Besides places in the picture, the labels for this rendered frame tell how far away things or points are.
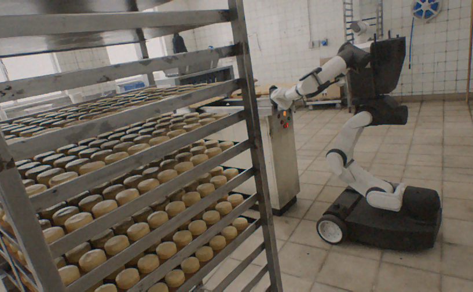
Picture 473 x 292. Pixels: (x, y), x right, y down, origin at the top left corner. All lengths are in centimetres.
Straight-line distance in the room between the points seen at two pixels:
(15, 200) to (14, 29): 25
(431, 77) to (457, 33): 70
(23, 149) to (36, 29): 19
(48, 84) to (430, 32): 572
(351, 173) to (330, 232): 41
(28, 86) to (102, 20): 18
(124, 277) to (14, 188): 35
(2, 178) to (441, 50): 585
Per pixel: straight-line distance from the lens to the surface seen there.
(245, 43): 89
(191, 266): 91
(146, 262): 82
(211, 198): 84
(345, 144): 215
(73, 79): 62
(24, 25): 60
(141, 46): 121
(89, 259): 73
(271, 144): 229
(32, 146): 59
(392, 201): 216
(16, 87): 59
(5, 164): 55
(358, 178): 222
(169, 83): 256
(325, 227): 223
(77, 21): 64
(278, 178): 241
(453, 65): 603
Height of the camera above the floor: 133
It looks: 18 degrees down
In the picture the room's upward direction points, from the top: 10 degrees counter-clockwise
